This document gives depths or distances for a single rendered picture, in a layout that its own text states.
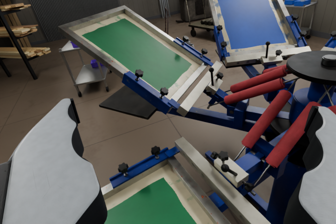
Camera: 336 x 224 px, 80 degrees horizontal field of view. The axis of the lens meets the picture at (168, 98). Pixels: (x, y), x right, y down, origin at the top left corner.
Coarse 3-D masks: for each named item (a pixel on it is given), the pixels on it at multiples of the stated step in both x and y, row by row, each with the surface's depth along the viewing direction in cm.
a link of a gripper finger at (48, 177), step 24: (48, 120) 9; (72, 120) 9; (24, 144) 8; (48, 144) 8; (72, 144) 8; (24, 168) 7; (48, 168) 7; (72, 168) 7; (24, 192) 6; (48, 192) 6; (72, 192) 6; (96, 192) 6; (24, 216) 6; (48, 216) 6; (72, 216) 6; (96, 216) 6
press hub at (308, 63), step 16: (288, 64) 88; (304, 64) 86; (320, 64) 85; (320, 80) 76; (304, 96) 95; (320, 96) 89; (272, 128) 100; (304, 144) 89; (288, 160) 97; (288, 176) 115; (272, 192) 135; (288, 192) 120; (272, 208) 139
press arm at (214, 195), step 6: (294, 150) 97; (288, 156) 96; (252, 174) 90; (258, 174) 89; (264, 174) 90; (252, 180) 87; (234, 186) 86; (240, 186) 86; (240, 192) 85; (246, 192) 88; (210, 198) 83; (216, 198) 83; (216, 204) 81; (222, 204) 81; (222, 210) 83
